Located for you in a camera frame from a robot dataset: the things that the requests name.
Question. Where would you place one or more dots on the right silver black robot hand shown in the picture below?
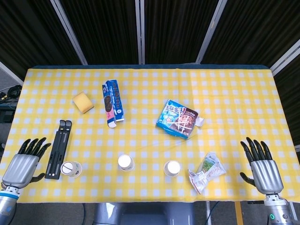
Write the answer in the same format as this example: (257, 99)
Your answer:
(266, 173)

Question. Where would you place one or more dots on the yellow white checked tablecloth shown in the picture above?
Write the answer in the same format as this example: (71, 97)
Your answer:
(145, 140)

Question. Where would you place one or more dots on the white paper cup blue print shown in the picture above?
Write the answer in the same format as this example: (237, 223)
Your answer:
(171, 167)

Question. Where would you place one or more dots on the white partition post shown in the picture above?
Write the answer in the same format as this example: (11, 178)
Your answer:
(139, 32)
(10, 73)
(211, 32)
(284, 57)
(69, 32)

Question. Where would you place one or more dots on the black folding stand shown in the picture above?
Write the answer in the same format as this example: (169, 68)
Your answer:
(58, 150)

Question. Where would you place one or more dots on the yellow sponge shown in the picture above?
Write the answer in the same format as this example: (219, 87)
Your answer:
(83, 102)

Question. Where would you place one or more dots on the blue sandwich cookie box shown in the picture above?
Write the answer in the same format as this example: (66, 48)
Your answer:
(113, 103)

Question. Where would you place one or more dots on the black equipment box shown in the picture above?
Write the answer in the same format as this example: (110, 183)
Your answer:
(7, 113)

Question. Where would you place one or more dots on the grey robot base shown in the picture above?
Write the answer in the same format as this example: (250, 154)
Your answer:
(143, 214)

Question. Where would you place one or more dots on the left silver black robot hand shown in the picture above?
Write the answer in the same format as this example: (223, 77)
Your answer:
(22, 168)

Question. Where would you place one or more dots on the crumpled snack wrapper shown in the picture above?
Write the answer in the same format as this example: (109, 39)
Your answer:
(206, 171)

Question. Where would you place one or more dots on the paper cup with black line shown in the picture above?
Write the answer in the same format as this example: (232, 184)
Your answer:
(73, 170)

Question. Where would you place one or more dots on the floral white paper cup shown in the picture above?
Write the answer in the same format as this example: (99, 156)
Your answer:
(125, 162)

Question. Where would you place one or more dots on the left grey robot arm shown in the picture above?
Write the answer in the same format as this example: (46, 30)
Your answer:
(7, 206)

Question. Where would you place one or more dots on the blue chocolate chip cookie box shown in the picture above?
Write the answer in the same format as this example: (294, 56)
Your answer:
(175, 119)

